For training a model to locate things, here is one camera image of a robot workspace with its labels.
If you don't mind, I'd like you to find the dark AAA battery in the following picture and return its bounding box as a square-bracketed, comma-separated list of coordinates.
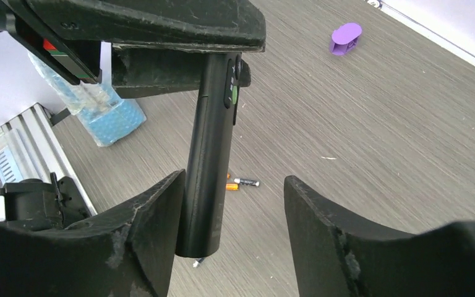
[192, 257, 206, 268]

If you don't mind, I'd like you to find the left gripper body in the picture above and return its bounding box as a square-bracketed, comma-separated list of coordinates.
[0, 1, 102, 85]

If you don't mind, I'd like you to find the black remote control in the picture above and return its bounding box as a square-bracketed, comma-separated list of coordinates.
[176, 53, 241, 258]

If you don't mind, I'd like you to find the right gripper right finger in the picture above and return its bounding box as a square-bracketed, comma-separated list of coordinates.
[284, 176, 475, 296]

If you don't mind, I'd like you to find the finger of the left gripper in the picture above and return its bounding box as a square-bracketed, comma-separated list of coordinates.
[111, 45, 252, 99]
[7, 1, 266, 53]

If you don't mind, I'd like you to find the black silver AAA battery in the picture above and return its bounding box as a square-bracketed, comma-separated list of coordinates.
[234, 178, 260, 187]

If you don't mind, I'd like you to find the purple plastic cap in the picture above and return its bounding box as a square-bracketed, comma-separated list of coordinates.
[329, 22, 362, 56]

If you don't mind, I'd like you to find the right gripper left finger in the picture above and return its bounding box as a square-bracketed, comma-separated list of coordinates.
[0, 170, 185, 296]

